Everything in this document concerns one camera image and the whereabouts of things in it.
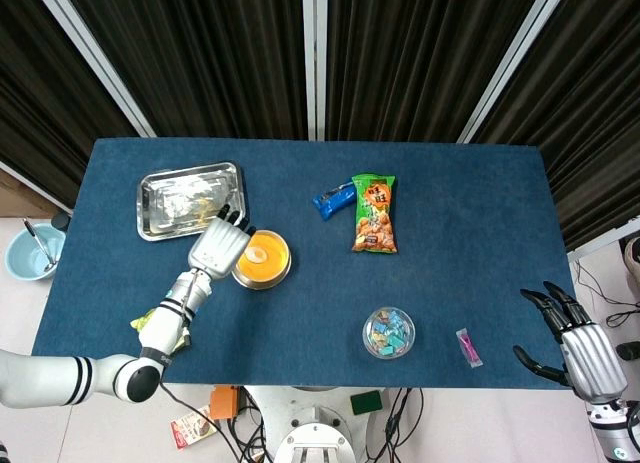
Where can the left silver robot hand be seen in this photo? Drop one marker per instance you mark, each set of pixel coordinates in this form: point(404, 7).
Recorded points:
point(217, 248)

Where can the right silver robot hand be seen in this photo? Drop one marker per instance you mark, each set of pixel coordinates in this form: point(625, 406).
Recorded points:
point(592, 355)

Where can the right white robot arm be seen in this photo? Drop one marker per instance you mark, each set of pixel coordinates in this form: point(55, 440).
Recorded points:
point(617, 433)

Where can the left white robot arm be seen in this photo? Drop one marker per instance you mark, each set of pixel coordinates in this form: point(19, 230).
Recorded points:
point(155, 328)

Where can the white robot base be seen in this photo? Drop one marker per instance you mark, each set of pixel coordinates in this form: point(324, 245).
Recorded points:
point(312, 423)

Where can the steel bowl with yellow sauce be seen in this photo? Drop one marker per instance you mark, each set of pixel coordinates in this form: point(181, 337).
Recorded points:
point(275, 268)

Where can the rectangular steel tray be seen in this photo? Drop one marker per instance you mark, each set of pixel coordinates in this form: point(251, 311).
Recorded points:
point(175, 198)

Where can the clear bowl of wrapped candies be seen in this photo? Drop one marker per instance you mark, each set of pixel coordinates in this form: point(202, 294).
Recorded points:
point(389, 333)

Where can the black cylindrical object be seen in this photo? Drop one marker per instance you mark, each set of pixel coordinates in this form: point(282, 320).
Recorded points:
point(629, 350)

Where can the crumpled yellow-green packet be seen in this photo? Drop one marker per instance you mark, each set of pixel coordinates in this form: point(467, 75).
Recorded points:
point(142, 322)

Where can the blue table cloth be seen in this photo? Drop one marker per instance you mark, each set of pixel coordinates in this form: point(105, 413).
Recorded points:
point(325, 293)

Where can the pink wrapped candy stick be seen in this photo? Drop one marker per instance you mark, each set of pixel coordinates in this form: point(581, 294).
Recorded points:
point(469, 347)

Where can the blue snack packet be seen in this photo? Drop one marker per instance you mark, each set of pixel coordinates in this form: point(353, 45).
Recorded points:
point(332, 200)

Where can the orange box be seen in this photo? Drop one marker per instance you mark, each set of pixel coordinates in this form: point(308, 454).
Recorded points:
point(224, 402)

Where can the small black round object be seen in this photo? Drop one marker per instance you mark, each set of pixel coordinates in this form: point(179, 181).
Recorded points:
point(61, 221)

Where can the green snack bag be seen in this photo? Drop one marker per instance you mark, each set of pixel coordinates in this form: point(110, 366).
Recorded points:
point(375, 213)

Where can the metal ladle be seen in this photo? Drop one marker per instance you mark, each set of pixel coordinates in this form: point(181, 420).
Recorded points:
point(40, 243)

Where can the red food packet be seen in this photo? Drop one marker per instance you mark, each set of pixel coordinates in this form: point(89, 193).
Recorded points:
point(192, 428)

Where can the black pleated curtain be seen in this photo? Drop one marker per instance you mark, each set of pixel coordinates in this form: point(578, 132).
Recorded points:
point(590, 108)
point(200, 58)
point(415, 58)
point(40, 108)

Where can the light blue plastic basin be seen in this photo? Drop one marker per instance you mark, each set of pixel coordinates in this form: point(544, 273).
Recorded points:
point(25, 260)

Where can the dark green box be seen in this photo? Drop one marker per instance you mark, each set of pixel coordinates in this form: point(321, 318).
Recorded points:
point(366, 402)

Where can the white frame post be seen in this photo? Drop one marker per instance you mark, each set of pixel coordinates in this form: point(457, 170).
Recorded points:
point(95, 58)
point(315, 58)
point(515, 58)

